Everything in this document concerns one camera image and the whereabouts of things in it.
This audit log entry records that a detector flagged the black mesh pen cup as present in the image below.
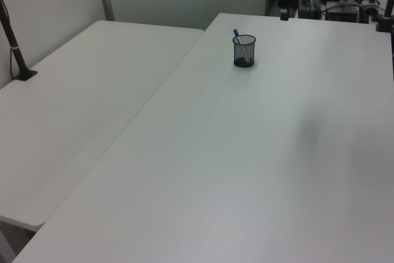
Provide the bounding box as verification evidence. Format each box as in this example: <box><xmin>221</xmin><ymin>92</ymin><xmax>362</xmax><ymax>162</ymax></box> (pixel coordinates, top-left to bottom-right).
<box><xmin>232</xmin><ymin>34</ymin><xmax>257</xmax><ymax>68</ymax></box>

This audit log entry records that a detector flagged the black camera stand pole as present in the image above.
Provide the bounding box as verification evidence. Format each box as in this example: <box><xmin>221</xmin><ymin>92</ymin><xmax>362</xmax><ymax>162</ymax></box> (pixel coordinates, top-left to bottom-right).
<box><xmin>0</xmin><ymin>0</ymin><xmax>39</xmax><ymax>83</ymax></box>

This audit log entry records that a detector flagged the emergency stop button box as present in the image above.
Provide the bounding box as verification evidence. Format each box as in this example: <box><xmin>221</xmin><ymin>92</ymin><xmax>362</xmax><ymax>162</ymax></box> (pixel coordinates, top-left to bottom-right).
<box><xmin>360</xmin><ymin>0</ymin><xmax>380</xmax><ymax>16</ymax></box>

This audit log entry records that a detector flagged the black clamped stand pole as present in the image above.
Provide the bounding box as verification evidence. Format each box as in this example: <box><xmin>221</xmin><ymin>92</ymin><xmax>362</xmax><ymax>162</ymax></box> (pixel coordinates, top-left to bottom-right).
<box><xmin>375</xmin><ymin>0</ymin><xmax>394</xmax><ymax>33</ymax></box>

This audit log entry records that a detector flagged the black cable on stand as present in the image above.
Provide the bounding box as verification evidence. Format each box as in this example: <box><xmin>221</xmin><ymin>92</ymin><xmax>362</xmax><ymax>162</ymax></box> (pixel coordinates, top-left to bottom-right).
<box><xmin>0</xmin><ymin>0</ymin><xmax>20</xmax><ymax>79</ymax></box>

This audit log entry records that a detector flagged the grey controller box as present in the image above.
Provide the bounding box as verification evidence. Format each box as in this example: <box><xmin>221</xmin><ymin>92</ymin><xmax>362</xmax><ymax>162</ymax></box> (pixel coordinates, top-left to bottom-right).
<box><xmin>325</xmin><ymin>0</ymin><xmax>361</xmax><ymax>23</ymax></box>

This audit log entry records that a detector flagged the blue capped white marker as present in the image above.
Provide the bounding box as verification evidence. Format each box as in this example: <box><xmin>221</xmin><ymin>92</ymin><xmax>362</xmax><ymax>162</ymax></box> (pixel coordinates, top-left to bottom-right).
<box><xmin>232</xmin><ymin>28</ymin><xmax>252</xmax><ymax>63</ymax></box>

